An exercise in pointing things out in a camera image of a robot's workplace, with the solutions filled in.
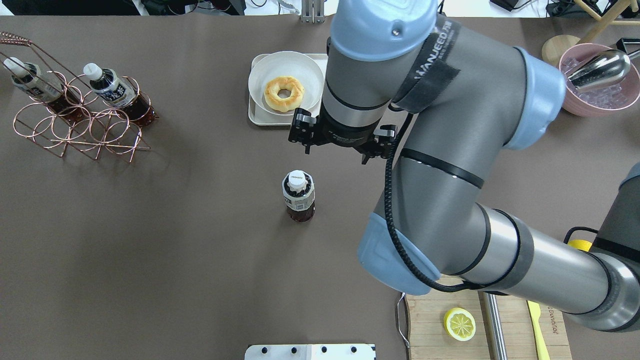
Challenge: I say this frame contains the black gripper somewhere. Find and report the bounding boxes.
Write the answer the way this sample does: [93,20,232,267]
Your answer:
[288,107,398,165]

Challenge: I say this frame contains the tea bottle white cap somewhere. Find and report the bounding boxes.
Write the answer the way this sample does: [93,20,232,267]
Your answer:
[281,170,316,223]

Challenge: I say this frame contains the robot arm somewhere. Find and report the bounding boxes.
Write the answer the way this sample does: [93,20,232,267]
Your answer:
[288,0,640,333]

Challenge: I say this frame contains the tea bottle in rack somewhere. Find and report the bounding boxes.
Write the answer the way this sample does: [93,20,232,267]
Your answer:
[3,57,88,123]
[83,63,156,128]

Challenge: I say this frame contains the white plate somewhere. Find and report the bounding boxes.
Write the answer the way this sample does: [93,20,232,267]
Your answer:
[247,51,325,116]

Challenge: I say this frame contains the glazed donut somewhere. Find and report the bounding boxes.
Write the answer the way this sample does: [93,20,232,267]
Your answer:
[263,76,306,112]

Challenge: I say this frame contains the half lemon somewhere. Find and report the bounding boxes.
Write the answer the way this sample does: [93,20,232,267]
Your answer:
[443,307,477,342]

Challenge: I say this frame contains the round wooden stand base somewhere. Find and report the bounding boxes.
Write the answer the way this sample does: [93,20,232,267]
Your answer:
[541,34,580,68]

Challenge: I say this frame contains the wooden cutting board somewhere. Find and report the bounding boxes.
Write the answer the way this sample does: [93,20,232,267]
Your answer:
[405,291,572,360]

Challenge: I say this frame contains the metal muddler black tip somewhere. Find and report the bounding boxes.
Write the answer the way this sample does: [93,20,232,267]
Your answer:
[482,292,508,360]

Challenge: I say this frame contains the whole yellow lemon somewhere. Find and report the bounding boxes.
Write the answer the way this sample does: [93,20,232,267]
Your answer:
[567,239,593,252]

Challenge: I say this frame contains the metal ice scoop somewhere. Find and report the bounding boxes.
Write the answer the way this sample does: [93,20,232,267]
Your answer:
[567,48,632,92]

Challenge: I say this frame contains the pink bowl with ice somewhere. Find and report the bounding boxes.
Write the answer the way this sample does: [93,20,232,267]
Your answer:
[558,43,640,117]

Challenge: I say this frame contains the yellow plastic knife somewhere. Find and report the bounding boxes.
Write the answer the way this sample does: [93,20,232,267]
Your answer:
[526,300,551,360]

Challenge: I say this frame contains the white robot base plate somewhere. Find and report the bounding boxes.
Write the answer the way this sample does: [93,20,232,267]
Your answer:
[244,342,377,360]

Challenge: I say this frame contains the copper wire bottle rack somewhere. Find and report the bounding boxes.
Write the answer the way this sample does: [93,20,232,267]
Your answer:
[1,31,158,163]

